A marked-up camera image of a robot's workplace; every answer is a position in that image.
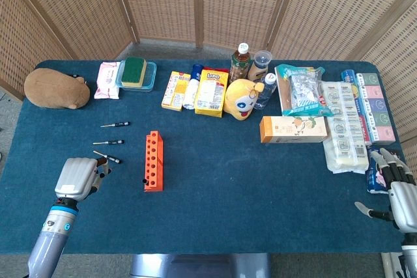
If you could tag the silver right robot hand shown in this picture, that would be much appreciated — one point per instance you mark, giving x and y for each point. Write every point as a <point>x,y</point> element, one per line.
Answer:
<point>405,203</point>

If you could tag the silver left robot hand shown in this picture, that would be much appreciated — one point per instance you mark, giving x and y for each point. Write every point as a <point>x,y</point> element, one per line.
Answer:
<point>76,177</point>

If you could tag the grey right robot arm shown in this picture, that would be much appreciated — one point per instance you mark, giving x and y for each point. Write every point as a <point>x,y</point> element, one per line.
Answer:
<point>410,255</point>

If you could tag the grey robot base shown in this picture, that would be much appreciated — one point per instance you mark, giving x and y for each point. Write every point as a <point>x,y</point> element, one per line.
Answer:
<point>202,265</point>

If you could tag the orange screwdriver rack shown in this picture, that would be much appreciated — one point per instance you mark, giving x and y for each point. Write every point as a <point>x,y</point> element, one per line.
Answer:
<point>153,161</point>

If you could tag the blue pink printed tissue pack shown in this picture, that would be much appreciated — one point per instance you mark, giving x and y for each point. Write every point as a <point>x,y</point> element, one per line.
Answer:
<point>374,180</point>

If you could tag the brown plush capybara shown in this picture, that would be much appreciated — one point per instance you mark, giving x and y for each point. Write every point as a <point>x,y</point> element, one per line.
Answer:
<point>52,89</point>

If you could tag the long white tissue pack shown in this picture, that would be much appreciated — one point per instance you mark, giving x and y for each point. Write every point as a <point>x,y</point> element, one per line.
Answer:
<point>345,128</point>

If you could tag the pastel multicolour tissue pack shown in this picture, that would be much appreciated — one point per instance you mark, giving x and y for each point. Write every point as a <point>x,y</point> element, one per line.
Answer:
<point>376,108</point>

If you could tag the white pink wet wipes pack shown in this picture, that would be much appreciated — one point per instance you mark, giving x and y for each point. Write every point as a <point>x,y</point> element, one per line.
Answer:
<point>107,81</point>

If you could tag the yellow green sponge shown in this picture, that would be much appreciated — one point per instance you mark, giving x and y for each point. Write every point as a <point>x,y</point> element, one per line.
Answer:
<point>134,71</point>

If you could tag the clear container with blue lid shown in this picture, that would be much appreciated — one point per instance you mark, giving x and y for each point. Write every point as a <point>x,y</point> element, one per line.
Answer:
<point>150,76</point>

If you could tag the small yellow carton box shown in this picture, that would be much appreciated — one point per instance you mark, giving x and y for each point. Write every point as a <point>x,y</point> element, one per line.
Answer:
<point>176,90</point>

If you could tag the orange white carton box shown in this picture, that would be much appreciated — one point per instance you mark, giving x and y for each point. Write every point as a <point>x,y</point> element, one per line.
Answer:
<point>293,130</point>

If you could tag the blue wrapped pack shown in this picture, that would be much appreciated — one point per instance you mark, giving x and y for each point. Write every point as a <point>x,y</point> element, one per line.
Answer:
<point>348,77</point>

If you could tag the white bottle with blue cap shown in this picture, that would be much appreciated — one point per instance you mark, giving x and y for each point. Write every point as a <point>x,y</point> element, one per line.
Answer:
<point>192,90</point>

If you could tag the teal printed clear snack bag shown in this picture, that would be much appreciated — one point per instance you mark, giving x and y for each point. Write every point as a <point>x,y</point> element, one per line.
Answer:
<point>303,92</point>

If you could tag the yellow biscuit bag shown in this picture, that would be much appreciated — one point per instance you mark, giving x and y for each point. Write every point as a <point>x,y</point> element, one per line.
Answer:
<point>210,94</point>

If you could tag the clear water bottle white cap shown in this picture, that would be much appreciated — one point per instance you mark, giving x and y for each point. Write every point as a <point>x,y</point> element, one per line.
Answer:
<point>265,92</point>

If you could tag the yellow plush toy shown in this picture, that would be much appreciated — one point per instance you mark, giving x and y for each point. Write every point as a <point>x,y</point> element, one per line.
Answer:
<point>241,100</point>

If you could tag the woven rattan folding screen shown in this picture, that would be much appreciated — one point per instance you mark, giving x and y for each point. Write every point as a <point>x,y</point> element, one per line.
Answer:
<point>163,4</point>

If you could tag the green label tea bottle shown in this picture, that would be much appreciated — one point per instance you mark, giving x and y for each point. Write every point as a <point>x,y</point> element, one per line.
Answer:
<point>239,66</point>

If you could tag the clear lidded drink cup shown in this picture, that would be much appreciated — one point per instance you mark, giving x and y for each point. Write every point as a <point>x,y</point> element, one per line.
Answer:
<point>259,69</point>

